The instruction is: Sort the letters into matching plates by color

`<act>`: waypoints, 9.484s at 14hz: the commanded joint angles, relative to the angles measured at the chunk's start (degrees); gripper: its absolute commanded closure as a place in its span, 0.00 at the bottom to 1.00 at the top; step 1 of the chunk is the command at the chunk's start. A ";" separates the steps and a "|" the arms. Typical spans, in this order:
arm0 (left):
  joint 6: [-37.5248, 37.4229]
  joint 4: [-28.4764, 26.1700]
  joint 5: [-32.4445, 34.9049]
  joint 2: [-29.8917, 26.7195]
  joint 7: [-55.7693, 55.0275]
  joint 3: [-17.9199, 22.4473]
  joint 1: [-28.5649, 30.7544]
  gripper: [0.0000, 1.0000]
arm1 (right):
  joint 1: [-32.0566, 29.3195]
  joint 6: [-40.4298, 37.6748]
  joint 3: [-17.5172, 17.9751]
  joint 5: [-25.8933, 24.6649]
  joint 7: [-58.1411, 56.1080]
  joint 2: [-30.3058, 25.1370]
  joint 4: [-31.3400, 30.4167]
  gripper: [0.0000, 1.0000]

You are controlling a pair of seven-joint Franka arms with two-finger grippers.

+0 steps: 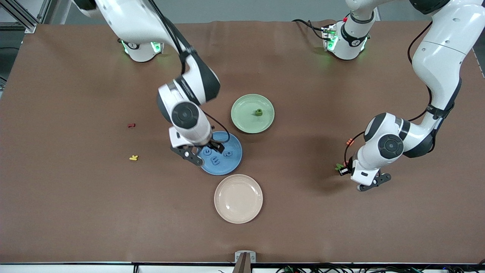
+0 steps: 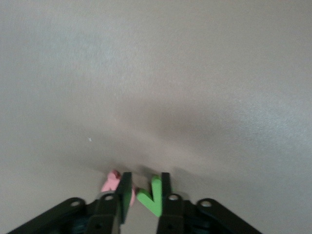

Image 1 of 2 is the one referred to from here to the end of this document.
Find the blue plate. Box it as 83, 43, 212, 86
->
198, 131, 243, 176

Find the green plate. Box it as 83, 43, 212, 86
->
231, 94, 275, 134

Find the beige plate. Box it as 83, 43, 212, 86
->
214, 174, 263, 224

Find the brown table cover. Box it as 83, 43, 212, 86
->
0, 20, 485, 264

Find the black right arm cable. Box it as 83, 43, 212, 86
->
146, 0, 230, 144

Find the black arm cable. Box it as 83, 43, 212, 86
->
146, 0, 230, 144
343, 21, 436, 167

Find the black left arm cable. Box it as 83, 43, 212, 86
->
343, 21, 436, 167

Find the grey metal bracket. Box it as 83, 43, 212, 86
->
235, 251, 257, 264

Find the black left base cable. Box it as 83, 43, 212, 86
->
292, 18, 327, 40

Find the aluminium frame profile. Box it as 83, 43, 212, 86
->
0, 0, 52, 34

